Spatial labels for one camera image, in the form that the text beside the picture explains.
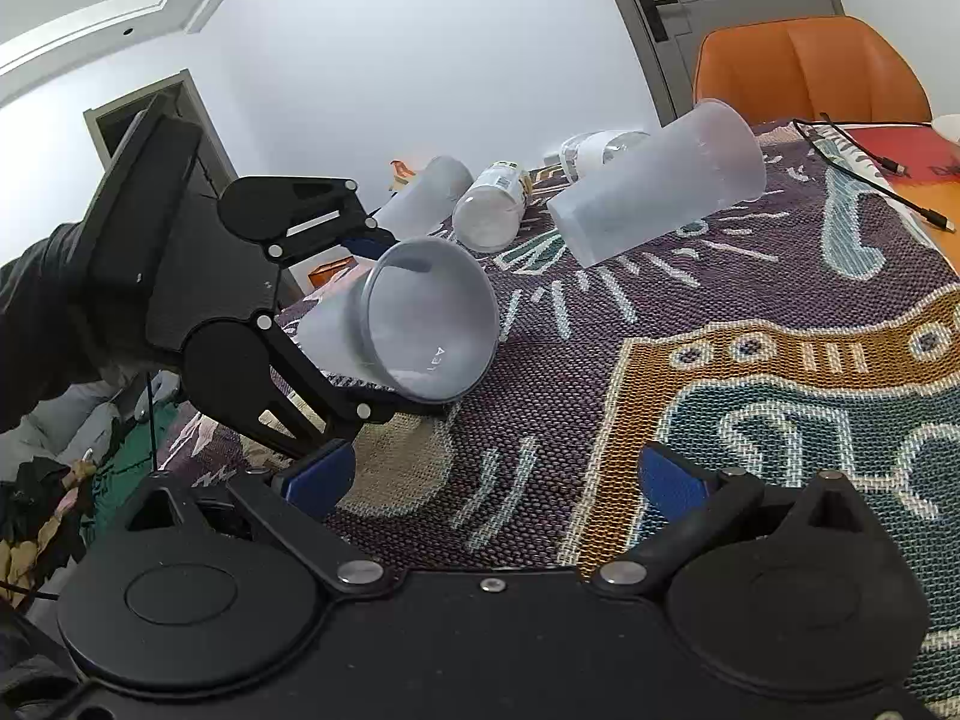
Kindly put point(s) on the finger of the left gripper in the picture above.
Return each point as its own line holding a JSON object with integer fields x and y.
{"x": 253, "y": 378}
{"x": 291, "y": 219}

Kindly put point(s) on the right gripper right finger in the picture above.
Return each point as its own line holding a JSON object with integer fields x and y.
{"x": 703, "y": 510}

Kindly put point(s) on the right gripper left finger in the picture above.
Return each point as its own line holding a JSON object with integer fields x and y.
{"x": 289, "y": 505}

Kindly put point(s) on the frosted plastic cup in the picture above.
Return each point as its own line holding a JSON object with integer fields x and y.
{"x": 422, "y": 320}
{"x": 705, "y": 161}
{"x": 427, "y": 201}

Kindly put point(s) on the orange beige paper bag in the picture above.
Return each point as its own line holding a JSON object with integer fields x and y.
{"x": 402, "y": 175}

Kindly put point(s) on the dark open doorway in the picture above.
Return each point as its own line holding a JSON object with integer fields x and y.
{"x": 166, "y": 115}

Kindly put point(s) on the yellow labelled clear bottle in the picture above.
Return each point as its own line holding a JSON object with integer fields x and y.
{"x": 487, "y": 218}

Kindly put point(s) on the patterned woven table cloth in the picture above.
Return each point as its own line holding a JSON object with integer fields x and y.
{"x": 814, "y": 328}

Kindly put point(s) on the white plastic bottle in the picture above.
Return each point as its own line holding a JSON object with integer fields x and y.
{"x": 586, "y": 152}

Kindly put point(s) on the red book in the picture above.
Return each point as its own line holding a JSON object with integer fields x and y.
{"x": 928, "y": 154}

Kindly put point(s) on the orange chair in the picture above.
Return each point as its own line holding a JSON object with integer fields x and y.
{"x": 809, "y": 68}

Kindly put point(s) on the black door handle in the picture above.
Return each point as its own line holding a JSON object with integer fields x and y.
{"x": 651, "y": 10}

